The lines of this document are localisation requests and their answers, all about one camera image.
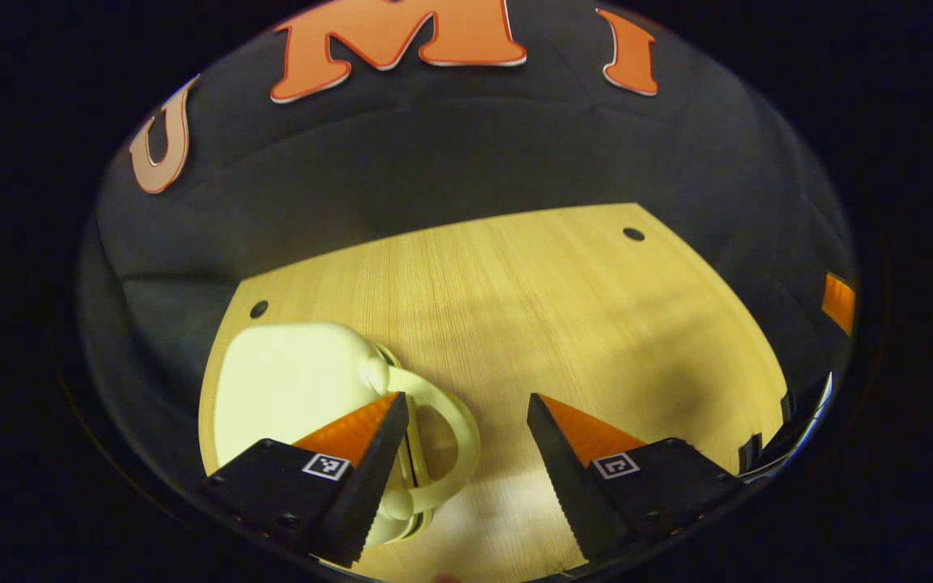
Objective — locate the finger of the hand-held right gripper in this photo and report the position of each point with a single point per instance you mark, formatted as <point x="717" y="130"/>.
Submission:
<point x="839" y="304"/>

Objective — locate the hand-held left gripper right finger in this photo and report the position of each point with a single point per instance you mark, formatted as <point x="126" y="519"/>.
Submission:
<point x="564" y="478"/>

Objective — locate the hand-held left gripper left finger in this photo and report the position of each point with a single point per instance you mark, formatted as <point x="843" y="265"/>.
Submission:
<point x="369" y="478"/>

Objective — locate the pale yellow suitcase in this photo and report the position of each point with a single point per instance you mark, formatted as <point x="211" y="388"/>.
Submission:
<point x="288" y="389"/>

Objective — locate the black backdrop cloth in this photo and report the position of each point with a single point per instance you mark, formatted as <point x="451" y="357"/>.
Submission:
<point x="450" y="154"/>

